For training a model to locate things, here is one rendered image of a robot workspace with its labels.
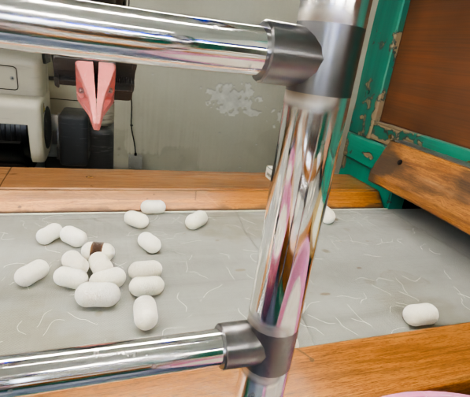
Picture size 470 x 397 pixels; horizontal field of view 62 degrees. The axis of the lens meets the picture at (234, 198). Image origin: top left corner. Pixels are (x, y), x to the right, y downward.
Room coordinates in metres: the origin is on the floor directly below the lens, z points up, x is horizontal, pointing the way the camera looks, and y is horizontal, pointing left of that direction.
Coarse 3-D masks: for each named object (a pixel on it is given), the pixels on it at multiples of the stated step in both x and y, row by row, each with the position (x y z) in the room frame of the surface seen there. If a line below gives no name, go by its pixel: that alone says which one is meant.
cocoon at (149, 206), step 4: (148, 200) 0.48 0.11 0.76; (152, 200) 0.48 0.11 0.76; (156, 200) 0.49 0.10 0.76; (160, 200) 0.49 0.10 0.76; (144, 204) 0.48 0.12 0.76; (148, 204) 0.48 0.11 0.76; (152, 204) 0.48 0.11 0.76; (156, 204) 0.48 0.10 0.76; (160, 204) 0.48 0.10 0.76; (164, 204) 0.49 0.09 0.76; (144, 208) 0.47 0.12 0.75; (148, 208) 0.47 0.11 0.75; (152, 208) 0.48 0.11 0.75; (156, 208) 0.48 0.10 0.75; (160, 208) 0.48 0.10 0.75; (164, 208) 0.48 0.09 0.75; (144, 212) 0.47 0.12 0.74; (148, 212) 0.47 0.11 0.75; (152, 212) 0.48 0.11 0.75; (156, 212) 0.48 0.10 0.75; (160, 212) 0.48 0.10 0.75
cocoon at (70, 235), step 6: (66, 228) 0.37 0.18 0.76; (72, 228) 0.37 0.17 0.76; (78, 228) 0.38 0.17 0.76; (60, 234) 0.37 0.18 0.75; (66, 234) 0.37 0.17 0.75; (72, 234) 0.37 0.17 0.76; (78, 234) 0.37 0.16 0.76; (84, 234) 0.37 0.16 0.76; (66, 240) 0.37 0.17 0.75; (72, 240) 0.36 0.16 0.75; (78, 240) 0.36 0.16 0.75; (84, 240) 0.37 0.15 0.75; (72, 246) 0.37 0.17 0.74; (78, 246) 0.36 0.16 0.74
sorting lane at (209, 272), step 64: (0, 256) 0.33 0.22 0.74; (128, 256) 0.37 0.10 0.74; (192, 256) 0.38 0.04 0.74; (256, 256) 0.40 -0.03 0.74; (320, 256) 0.42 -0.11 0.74; (384, 256) 0.45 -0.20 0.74; (448, 256) 0.47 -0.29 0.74; (0, 320) 0.24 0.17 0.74; (64, 320) 0.25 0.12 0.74; (128, 320) 0.26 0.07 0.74; (192, 320) 0.27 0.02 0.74; (320, 320) 0.30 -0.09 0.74; (384, 320) 0.31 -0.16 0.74; (448, 320) 0.33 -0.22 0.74
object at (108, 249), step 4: (84, 244) 0.35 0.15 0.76; (88, 244) 0.35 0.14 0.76; (104, 244) 0.35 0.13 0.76; (108, 244) 0.35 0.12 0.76; (84, 248) 0.34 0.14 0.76; (88, 248) 0.34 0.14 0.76; (104, 248) 0.35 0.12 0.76; (108, 248) 0.35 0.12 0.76; (112, 248) 0.35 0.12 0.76; (84, 252) 0.34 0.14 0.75; (88, 252) 0.34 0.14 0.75; (104, 252) 0.34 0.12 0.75; (108, 252) 0.34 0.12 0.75; (112, 252) 0.35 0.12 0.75; (84, 256) 0.34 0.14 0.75; (88, 256) 0.34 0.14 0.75; (108, 256) 0.34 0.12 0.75; (112, 256) 0.35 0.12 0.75
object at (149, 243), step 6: (144, 234) 0.39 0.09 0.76; (150, 234) 0.39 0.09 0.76; (138, 240) 0.38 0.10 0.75; (144, 240) 0.38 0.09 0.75; (150, 240) 0.38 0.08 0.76; (156, 240) 0.38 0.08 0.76; (144, 246) 0.38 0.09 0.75; (150, 246) 0.37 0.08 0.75; (156, 246) 0.37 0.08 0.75; (150, 252) 0.37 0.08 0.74; (156, 252) 0.38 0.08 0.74
